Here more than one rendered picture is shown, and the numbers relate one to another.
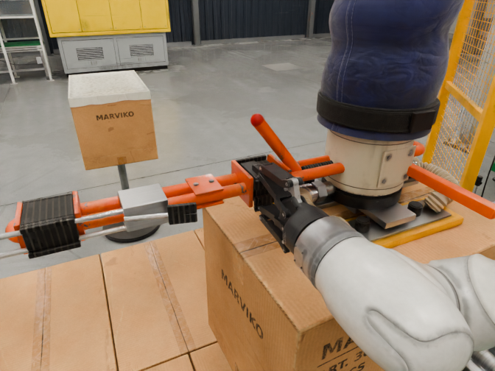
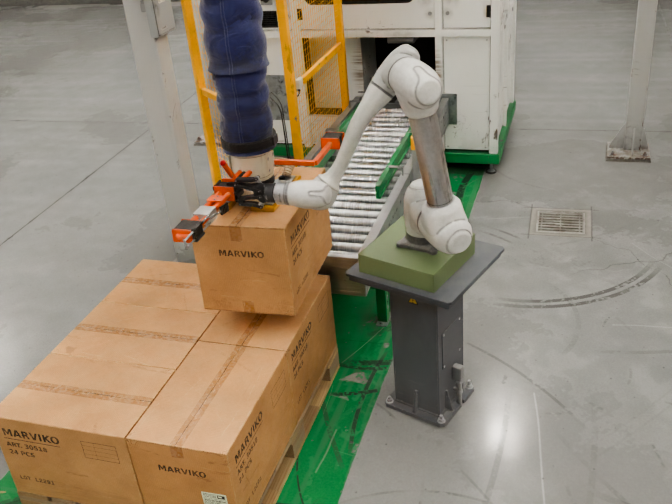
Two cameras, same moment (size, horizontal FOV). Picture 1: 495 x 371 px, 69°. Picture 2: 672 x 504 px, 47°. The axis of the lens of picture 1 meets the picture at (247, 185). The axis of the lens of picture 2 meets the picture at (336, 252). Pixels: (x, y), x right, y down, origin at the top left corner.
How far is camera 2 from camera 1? 2.50 m
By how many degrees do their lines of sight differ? 40
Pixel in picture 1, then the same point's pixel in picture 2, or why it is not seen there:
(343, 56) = (237, 124)
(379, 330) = (313, 195)
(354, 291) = (302, 191)
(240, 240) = (229, 223)
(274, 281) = (260, 225)
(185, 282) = (145, 323)
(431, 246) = not seen: hidden behind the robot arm
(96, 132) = not seen: outside the picture
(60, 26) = not seen: outside the picture
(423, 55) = (266, 115)
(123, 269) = (87, 346)
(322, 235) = (281, 186)
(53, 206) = (187, 223)
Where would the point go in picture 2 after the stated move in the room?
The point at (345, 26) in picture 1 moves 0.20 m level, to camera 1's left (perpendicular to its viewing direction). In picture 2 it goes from (235, 113) to (195, 129)
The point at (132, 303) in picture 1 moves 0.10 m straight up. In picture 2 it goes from (127, 350) to (122, 331)
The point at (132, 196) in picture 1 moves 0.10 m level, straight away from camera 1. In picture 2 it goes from (201, 211) to (178, 209)
